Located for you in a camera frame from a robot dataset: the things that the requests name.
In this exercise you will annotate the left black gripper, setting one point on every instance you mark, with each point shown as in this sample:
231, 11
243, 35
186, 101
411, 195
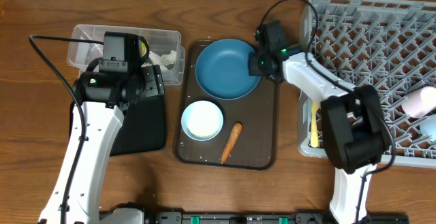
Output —
151, 78

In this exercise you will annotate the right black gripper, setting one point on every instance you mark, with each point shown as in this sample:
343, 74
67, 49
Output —
258, 60

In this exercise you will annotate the white tissue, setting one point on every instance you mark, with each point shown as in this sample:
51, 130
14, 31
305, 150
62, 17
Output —
165, 61

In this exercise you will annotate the yellow green snack wrapper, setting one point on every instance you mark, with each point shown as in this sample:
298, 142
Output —
143, 48

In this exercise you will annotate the dark blue plate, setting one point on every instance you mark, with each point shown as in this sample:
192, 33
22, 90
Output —
222, 69

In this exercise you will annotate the light blue rice bowl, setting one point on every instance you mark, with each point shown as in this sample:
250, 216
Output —
202, 120

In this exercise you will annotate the orange carrot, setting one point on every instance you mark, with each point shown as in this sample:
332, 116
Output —
232, 140

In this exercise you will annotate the yellow plastic spoon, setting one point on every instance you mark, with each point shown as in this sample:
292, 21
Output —
314, 141

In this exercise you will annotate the pink white cup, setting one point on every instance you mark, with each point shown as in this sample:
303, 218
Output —
419, 103

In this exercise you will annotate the light blue cup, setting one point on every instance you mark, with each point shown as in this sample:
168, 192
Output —
428, 127

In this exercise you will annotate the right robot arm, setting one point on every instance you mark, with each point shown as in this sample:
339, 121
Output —
354, 134

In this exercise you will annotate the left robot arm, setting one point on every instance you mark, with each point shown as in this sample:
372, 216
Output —
115, 112

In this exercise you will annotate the clear plastic waste bin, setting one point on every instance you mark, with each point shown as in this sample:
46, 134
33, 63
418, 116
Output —
160, 41

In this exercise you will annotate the grey dishwasher rack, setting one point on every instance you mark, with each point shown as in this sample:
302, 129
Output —
388, 44

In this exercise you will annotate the brown serving tray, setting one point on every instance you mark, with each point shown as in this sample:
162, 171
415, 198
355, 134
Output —
256, 146

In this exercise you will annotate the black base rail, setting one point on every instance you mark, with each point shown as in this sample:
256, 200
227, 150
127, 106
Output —
221, 218

